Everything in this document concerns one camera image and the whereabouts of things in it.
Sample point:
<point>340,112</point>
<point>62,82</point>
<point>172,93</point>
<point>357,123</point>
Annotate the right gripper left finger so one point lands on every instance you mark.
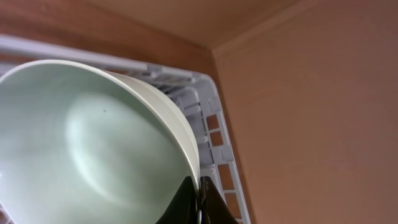
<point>183,207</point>

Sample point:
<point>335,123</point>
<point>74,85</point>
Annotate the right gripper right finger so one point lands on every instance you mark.
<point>213,208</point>

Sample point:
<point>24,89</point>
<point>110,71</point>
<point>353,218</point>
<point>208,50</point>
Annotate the grey dishwasher rack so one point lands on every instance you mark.
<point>194,93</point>

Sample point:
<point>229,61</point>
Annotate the mint green bowl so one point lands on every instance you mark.
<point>82,145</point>

